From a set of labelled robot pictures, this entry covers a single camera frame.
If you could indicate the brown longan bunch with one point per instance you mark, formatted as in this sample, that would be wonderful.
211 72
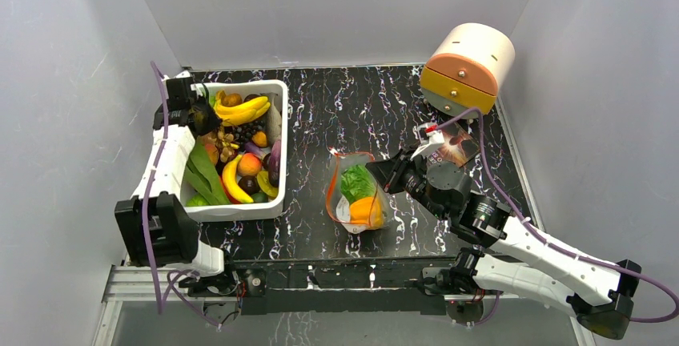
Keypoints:
226 146

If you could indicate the round drawer cabinet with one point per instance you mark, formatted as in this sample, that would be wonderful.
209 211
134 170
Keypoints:
467 70

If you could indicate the red peach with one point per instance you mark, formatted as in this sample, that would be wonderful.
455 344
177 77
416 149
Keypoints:
248 165

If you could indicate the green lettuce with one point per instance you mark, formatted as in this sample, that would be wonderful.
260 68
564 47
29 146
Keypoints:
357 183

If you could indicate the yellow banana bunch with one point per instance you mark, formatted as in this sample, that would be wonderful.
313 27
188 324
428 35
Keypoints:
244 113

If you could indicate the green leaf vegetable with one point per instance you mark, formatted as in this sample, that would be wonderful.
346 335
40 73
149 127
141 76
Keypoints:
201 174

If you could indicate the black grape bunch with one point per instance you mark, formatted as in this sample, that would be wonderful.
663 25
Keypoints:
244 132

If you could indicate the white food bin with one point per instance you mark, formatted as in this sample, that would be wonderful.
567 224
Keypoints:
268 200

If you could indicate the brown fish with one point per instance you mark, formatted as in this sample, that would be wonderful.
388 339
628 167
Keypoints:
273 128

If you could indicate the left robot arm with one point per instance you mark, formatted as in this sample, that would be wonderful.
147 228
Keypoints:
154 224

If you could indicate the brown kiwi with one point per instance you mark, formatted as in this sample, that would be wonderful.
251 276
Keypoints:
230 99

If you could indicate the single yellow banana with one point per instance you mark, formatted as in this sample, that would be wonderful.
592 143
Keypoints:
229 178

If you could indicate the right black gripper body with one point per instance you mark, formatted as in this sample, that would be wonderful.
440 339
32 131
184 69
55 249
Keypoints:
390 172

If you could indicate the clear zip top bag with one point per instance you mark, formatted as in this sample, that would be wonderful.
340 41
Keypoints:
337 207

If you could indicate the purple eggplant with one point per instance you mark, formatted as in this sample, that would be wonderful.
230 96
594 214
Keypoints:
274 163

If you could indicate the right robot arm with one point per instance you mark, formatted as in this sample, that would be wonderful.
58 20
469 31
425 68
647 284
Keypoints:
504 255

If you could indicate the orange bell pepper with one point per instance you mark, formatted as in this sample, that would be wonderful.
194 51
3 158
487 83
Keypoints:
368 212

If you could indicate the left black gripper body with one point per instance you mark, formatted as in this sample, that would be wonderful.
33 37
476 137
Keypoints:
210 119

